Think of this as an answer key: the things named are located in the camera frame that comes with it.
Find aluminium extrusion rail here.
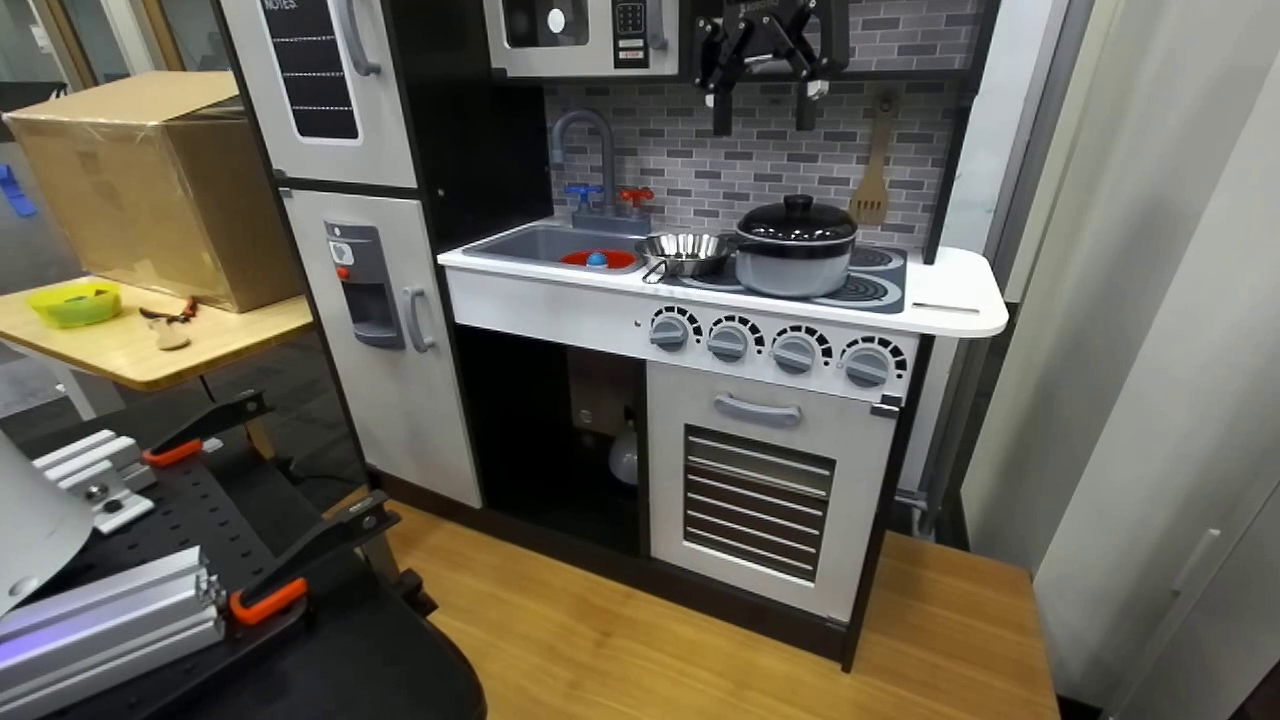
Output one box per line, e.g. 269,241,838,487
0,548,224,720

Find light wooden side table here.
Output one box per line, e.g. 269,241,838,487
0,285,313,388

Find black orange clamp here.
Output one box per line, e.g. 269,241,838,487
141,393,269,467
227,493,395,630

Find grey toy pot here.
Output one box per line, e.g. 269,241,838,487
735,235,853,298

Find cardboard box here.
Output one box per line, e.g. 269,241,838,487
5,74,299,312

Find black pot lid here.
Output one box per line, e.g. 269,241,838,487
735,198,856,257

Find toy microwave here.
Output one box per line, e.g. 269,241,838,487
483,0,680,79

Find toy play kitchen unit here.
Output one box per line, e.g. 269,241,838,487
213,0,1008,662

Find silver metal bracket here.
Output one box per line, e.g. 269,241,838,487
32,427,155,535

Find black orange clamp rear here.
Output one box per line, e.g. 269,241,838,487
141,393,269,467

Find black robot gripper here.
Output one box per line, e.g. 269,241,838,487
692,0,849,138

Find black orange clamp front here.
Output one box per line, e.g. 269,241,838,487
227,493,395,630

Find red bowl in sink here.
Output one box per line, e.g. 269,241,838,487
558,247,638,272

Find grey robot base cover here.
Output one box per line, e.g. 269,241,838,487
0,431,90,615

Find silver metal pan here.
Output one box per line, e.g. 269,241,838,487
645,233,731,282

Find wooden spatula on wall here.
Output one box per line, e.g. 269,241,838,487
853,92,896,230

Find grey toy faucet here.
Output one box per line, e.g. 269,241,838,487
549,107,620,230

